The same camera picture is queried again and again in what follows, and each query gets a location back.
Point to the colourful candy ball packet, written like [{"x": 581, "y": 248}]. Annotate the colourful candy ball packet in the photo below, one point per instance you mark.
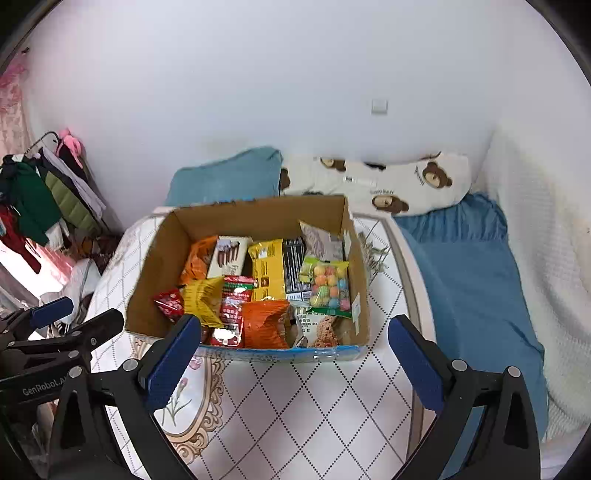
[{"x": 328, "y": 286}]

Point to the blue bedsheet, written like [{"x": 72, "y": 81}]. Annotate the blue bedsheet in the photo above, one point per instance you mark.
[{"x": 466, "y": 286}]

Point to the white chocolate stick box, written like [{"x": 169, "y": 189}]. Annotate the white chocolate stick box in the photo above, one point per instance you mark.
[{"x": 228, "y": 254}]

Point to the olive puffer jacket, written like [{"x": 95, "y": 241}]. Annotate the olive puffer jacket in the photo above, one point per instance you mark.
[{"x": 69, "y": 198}]

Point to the crinkled yellow snack packet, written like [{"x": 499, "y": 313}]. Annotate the crinkled yellow snack packet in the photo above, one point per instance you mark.
[{"x": 203, "y": 300}]

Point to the small red snack packet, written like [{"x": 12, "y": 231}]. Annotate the small red snack packet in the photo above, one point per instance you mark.
[{"x": 168, "y": 304}]

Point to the white wall switch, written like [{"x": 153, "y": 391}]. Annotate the white wall switch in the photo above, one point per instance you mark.
[{"x": 379, "y": 105}]

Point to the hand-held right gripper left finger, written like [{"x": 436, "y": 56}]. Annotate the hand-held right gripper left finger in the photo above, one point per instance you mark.
[{"x": 173, "y": 360}]

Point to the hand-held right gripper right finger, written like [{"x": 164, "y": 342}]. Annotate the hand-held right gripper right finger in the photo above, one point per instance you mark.
[{"x": 413, "y": 360}]

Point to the pink plush item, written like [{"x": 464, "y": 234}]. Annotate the pink plush item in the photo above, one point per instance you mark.
[{"x": 69, "y": 141}]

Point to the white blanket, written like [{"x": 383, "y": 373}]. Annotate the white blanket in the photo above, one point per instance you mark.
[{"x": 545, "y": 221}]

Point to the bear print pillow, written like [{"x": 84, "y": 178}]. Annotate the bear print pillow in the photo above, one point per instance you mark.
[{"x": 369, "y": 180}]

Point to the blue pillow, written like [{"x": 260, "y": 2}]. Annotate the blue pillow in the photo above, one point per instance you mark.
[{"x": 226, "y": 177}]

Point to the pink patterned curtain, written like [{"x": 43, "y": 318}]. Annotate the pink patterned curtain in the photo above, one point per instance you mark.
[{"x": 11, "y": 110}]

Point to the metal clothes rack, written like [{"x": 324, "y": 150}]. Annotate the metal clothes rack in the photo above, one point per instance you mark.
[{"x": 44, "y": 136}]

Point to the red garment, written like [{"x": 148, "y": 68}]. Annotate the red garment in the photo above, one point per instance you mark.
[{"x": 18, "y": 240}]

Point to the dark green garment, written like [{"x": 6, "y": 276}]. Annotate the dark green garment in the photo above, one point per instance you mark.
[{"x": 27, "y": 198}]

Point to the cardboard box with blue print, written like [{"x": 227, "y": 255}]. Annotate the cardboard box with blue print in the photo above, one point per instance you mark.
[{"x": 258, "y": 217}]

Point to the black snack packet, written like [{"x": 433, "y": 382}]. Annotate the black snack packet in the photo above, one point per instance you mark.
[{"x": 295, "y": 267}]

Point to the clear cookie packet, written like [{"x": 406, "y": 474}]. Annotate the clear cookie packet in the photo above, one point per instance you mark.
[{"x": 323, "y": 327}]

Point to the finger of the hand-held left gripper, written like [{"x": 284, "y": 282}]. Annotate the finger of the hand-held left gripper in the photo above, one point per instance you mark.
[
  {"x": 51, "y": 311},
  {"x": 101, "y": 327}
]

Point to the beige snack packet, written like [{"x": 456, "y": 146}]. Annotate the beige snack packet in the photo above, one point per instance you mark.
[{"x": 323, "y": 242}]

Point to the orange snack packet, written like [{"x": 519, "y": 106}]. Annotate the orange snack packet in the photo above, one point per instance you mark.
[
  {"x": 265, "y": 323},
  {"x": 198, "y": 261}
]

